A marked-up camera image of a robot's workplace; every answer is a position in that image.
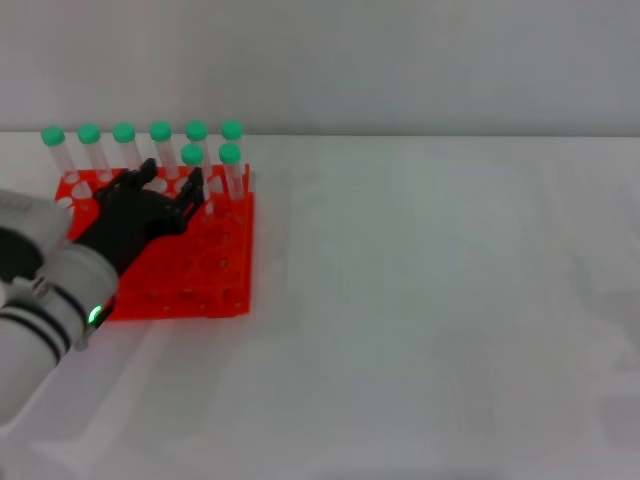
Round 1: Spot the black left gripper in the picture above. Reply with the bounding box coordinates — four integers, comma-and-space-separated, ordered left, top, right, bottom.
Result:
72, 158, 206, 277

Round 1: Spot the clear test tube green cap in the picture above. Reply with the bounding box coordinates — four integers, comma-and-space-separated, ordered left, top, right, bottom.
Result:
180, 143, 216, 221
76, 122, 114, 181
218, 142, 247, 201
148, 120, 180, 179
185, 119, 224, 179
111, 122, 144, 174
40, 124, 81, 184
220, 119, 245, 146

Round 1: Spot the orange plastic test tube rack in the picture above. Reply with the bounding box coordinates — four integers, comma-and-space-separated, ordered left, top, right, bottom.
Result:
57, 163, 256, 322

